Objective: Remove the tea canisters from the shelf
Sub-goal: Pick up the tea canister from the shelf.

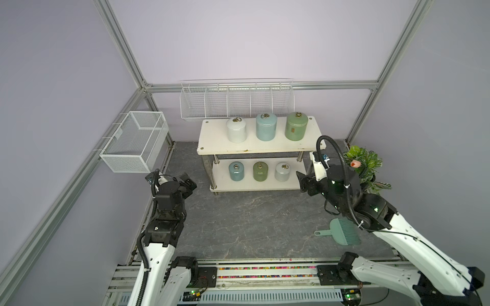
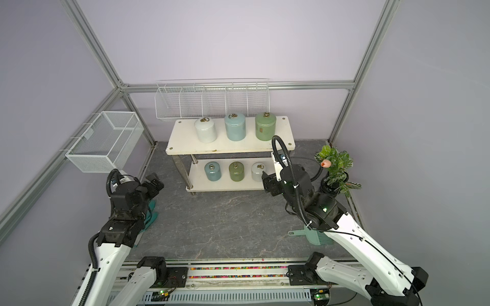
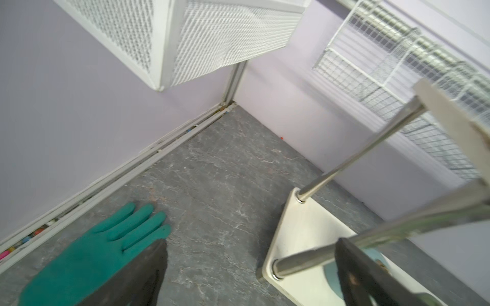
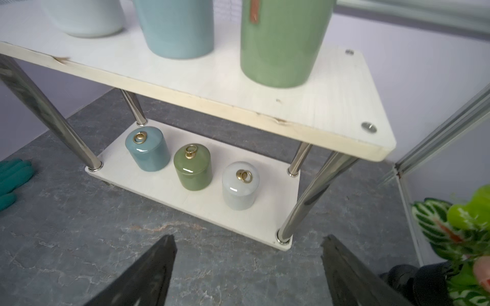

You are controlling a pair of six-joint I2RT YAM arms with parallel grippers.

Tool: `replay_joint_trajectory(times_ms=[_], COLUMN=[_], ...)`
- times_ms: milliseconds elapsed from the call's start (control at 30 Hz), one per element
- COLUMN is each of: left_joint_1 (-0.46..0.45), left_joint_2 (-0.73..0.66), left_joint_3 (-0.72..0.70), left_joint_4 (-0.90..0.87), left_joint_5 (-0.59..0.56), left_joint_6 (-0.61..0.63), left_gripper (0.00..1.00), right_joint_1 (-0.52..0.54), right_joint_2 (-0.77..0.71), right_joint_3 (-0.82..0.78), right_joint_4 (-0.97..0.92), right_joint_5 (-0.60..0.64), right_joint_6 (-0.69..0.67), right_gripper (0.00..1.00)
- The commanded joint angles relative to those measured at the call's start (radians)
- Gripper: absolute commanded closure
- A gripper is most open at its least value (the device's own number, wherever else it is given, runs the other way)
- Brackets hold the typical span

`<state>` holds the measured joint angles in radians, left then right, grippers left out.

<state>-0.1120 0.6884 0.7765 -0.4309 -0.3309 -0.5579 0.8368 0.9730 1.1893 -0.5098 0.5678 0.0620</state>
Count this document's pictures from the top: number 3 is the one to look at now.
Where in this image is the green rubber glove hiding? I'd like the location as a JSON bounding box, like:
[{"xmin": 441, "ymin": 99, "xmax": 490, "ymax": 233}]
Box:
[{"xmin": 19, "ymin": 203, "xmax": 171, "ymax": 305}]

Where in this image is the white wire divided basket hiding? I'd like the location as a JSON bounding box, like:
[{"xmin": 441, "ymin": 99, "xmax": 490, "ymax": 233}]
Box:
[{"xmin": 311, "ymin": 0, "xmax": 490, "ymax": 181}]

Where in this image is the white two-tier shelf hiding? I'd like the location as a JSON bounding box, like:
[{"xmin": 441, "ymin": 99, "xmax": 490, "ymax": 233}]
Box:
[{"xmin": 257, "ymin": 79, "xmax": 489, "ymax": 305}]

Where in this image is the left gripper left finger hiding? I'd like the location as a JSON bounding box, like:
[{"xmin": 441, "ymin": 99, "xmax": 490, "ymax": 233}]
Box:
[{"xmin": 79, "ymin": 239, "xmax": 168, "ymax": 306}]

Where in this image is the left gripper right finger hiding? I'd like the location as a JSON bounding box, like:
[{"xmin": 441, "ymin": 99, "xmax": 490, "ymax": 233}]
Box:
[{"xmin": 334, "ymin": 238, "xmax": 440, "ymax": 306}]

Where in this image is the small blue tea canister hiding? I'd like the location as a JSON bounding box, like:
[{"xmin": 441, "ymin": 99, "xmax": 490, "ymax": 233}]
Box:
[{"xmin": 324, "ymin": 249, "xmax": 392, "ymax": 300}]

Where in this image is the white mesh basket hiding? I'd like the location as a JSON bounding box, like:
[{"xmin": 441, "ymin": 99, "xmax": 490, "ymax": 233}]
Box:
[{"xmin": 59, "ymin": 1, "xmax": 309, "ymax": 91}]

